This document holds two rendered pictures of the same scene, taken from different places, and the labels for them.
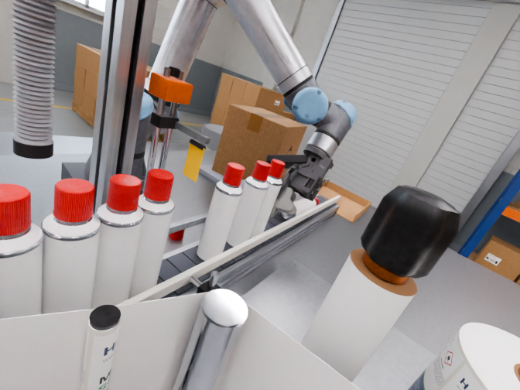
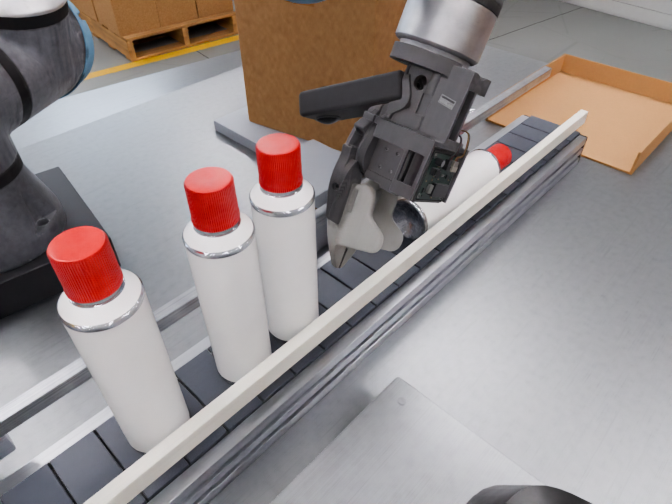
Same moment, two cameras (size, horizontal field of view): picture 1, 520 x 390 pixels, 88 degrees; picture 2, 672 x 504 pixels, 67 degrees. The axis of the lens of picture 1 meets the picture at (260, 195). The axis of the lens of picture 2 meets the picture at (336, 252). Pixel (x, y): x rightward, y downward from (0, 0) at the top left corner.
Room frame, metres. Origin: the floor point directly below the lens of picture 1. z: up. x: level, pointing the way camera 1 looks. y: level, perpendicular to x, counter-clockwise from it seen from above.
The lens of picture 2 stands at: (0.29, -0.14, 1.28)
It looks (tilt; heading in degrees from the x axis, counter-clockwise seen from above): 42 degrees down; 16
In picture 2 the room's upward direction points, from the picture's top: straight up
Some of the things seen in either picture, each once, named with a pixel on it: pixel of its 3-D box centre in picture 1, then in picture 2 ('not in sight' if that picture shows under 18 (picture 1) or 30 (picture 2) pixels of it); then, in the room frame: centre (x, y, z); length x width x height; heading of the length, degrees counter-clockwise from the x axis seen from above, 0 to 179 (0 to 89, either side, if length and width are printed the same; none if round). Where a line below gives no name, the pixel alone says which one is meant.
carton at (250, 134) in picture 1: (261, 147); (353, 28); (1.14, 0.06, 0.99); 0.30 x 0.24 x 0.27; 164
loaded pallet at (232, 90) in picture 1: (252, 121); not in sight; (4.69, 0.55, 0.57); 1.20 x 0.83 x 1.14; 147
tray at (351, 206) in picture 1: (337, 198); (593, 105); (1.26, -0.36, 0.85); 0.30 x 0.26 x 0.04; 152
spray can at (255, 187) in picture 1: (249, 205); (229, 286); (0.54, 0.01, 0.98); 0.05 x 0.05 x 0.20
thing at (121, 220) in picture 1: (115, 251); not in sight; (0.27, 0.15, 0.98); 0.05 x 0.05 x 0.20
